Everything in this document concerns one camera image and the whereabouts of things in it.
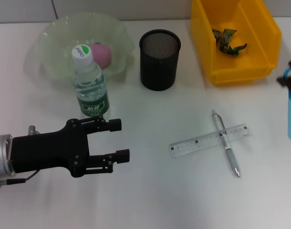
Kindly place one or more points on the yellow plastic bin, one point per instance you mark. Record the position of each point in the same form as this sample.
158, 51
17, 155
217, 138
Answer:
260, 55

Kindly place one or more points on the silver ballpoint pen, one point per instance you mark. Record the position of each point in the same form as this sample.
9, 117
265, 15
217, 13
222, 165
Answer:
217, 121

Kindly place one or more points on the green plastic wrapper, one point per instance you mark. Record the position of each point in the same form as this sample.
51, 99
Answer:
227, 45

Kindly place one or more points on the clear plastic ruler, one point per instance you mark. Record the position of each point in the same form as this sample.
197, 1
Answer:
195, 144

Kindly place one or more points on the clear green-label water bottle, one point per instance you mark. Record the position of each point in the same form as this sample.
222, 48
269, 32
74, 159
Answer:
93, 95

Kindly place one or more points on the translucent green fruit bowl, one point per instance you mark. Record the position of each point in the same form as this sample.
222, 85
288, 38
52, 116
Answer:
57, 35

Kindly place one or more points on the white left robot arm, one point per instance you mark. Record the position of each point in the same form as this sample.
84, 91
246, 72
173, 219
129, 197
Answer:
1, 155

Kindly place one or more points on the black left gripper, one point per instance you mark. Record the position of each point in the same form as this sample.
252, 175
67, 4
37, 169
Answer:
47, 150

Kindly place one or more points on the pink peach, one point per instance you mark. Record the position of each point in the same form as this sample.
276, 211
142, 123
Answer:
102, 56

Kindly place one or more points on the black mesh pen cup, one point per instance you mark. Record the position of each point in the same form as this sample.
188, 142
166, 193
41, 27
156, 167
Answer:
159, 69

